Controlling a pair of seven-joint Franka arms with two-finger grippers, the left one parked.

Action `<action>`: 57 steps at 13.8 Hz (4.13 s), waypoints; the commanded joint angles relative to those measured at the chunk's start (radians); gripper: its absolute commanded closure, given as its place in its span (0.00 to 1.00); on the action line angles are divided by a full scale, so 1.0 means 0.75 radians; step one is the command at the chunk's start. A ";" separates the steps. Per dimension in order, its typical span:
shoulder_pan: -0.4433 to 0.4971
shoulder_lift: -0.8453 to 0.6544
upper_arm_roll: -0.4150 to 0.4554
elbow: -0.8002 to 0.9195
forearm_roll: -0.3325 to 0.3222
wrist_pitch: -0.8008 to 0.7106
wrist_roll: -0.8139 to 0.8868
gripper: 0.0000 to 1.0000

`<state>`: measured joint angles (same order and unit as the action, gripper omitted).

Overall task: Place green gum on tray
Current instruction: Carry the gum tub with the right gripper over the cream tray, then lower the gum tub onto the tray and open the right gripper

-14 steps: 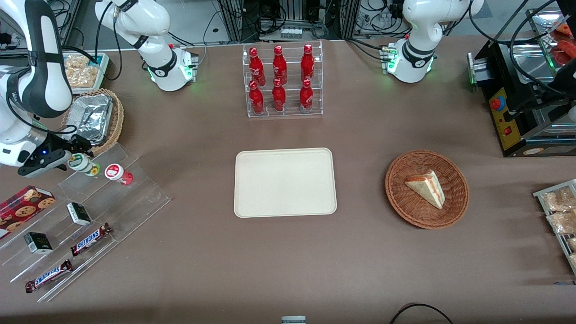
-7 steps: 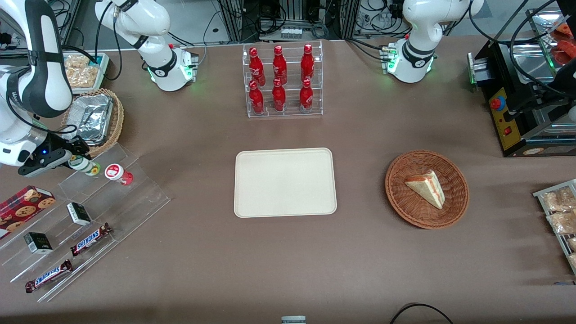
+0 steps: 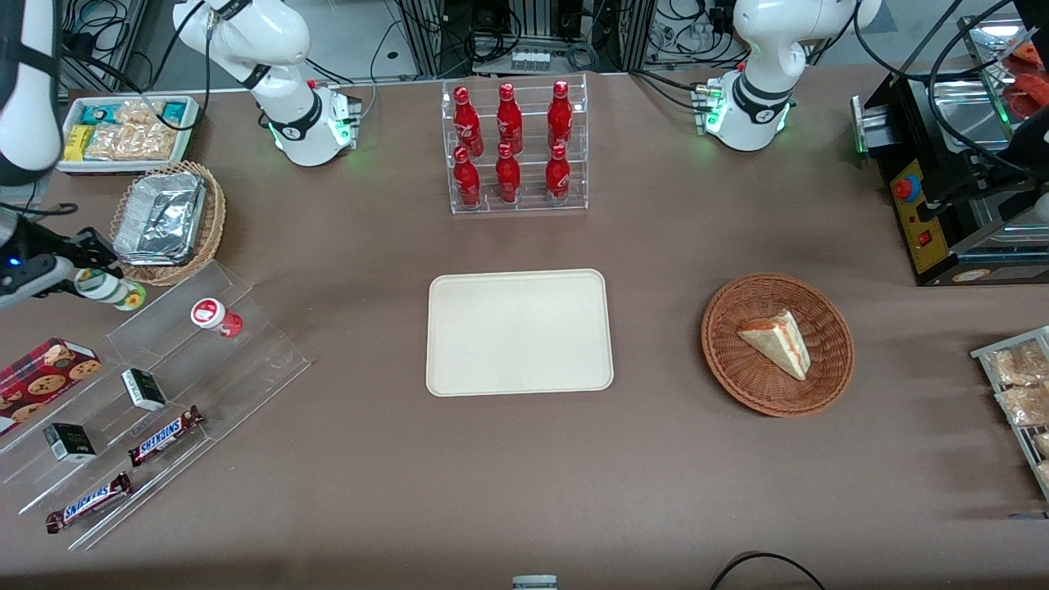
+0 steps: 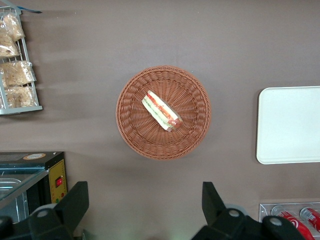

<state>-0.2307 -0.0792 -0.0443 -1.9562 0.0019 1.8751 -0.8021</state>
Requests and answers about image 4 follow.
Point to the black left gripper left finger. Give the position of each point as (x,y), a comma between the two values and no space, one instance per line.
(62,215)

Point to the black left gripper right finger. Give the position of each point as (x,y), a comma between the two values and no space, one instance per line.
(217,225)

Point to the cream plastic tray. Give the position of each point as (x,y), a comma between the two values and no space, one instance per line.
(290,125)

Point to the black food warmer cabinet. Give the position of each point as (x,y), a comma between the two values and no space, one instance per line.
(56,175)

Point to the clear acrylic bottle rack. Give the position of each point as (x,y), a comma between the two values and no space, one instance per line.
(265,212)

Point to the red cola bottle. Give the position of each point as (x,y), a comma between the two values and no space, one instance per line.
(311,216)
(291,221)

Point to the round brown wicker basket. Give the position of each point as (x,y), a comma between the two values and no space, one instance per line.
(190,112)

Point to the clear bagged snack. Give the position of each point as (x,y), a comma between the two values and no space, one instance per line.
(13,27)
(17,73)
(7,46)
(18,96)

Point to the wrapped triangle sandwich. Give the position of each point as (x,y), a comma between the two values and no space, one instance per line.
(161,111)

